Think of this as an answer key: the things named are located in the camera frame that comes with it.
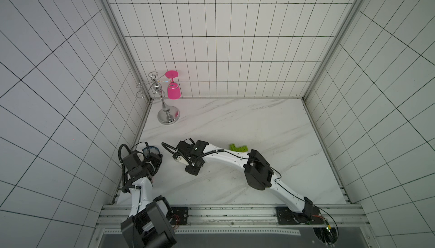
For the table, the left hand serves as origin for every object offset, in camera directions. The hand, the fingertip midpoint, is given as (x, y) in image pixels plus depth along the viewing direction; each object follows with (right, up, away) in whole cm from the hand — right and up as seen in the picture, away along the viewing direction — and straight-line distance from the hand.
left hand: (163, 155), depth 86 cm
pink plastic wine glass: (+1, +35, +18) cm, 39 cm away
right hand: (+15, -4, +4) cm, 16 cm away
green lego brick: (+37, +3, +8) cm, 38 cm away
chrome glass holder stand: (-5, +20, +24) cm, 32 cm away
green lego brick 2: (+43, +2, +7) cm, 43 cm away
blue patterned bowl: (-8, +2, +4) cm, 9 cm away
